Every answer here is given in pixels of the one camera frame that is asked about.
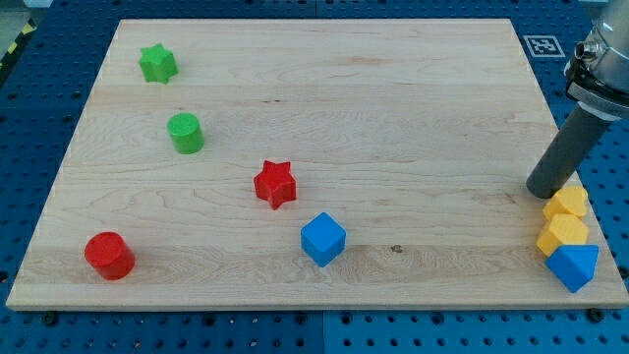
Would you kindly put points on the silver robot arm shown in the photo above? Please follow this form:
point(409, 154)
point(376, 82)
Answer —
point(597, 73)

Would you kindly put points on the blue cube block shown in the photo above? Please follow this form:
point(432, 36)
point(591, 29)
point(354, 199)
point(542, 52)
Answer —
point(323, 239)

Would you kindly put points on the red star block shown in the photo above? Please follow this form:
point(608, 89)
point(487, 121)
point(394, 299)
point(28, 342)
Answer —
point(275, 184)

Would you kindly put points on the wooden board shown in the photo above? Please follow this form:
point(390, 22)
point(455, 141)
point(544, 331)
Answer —
point(416, 136)

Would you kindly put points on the green cylinder block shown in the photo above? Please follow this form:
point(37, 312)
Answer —
point(185, 133)

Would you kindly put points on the green star block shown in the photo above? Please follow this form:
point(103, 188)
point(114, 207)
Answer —
point(158, 64)

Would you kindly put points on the red cylinder block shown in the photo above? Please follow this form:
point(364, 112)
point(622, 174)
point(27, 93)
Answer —
point(109, 255)

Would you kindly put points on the yellow hexagon block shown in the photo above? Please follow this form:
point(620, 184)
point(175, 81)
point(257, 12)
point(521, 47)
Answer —
point(562, 229)

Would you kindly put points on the yellow heart block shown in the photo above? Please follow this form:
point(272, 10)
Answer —
point(567, 200)

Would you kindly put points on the white fiducial marker tag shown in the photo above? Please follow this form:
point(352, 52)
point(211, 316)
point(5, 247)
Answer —
point(543, 46)

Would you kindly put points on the blue triangular prism block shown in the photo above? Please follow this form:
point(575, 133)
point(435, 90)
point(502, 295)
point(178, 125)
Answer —
point(574, 265)

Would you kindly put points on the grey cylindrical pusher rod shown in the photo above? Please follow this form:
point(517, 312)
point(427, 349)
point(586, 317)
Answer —
point(574, 140)

